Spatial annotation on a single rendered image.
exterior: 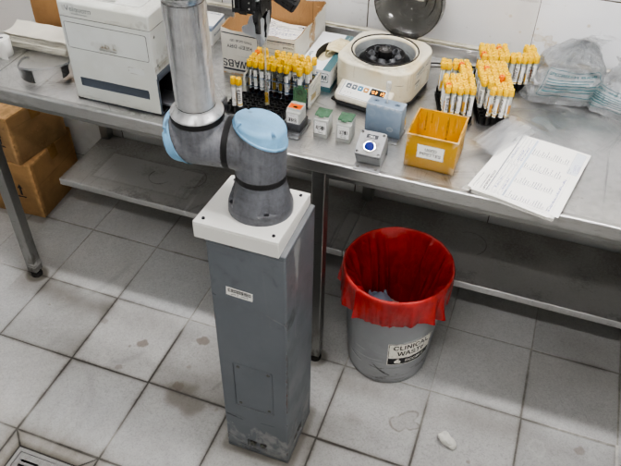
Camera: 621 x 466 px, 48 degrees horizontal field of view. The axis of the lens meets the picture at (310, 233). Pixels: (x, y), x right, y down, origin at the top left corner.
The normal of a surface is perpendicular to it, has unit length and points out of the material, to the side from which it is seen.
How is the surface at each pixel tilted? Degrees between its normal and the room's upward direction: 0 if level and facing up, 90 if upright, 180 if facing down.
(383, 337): 94
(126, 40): 90
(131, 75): 90
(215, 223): 5
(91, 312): 0
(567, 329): 0
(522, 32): 90
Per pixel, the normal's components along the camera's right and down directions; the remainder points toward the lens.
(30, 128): 0.88, 0.33
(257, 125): 0.17, -0.76
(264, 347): -0.34, 0.62
